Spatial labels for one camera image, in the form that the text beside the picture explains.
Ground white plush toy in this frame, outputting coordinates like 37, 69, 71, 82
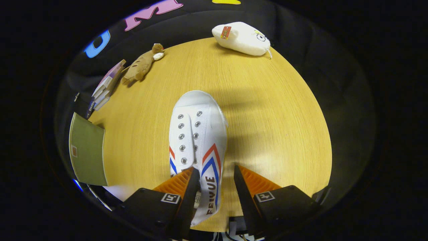
212, 22, 272, 59

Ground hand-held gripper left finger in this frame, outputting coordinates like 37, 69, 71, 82
120, 166, 201, 241

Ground dark blue book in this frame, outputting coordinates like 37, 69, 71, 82
85, 99, 96, 119

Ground brown plush toy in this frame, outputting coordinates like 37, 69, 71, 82
121, 43, 165, 86

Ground pale blue book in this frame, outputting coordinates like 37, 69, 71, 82
94, 95, 111, 111

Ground green fabric storage box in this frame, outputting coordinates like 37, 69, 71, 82
69, 112, 108, 186

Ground black backdrop cloth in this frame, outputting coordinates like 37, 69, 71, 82
55, 0, 377, 208

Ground white striped canvas shoe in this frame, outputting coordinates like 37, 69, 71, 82
169, 90, 228, 227

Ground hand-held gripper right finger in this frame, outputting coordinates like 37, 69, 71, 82
233, 164, 323, 239

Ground white book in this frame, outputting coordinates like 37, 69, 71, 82
93, 80, 116, 104

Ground pink book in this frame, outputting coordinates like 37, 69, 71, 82
92, 59, 127, 97

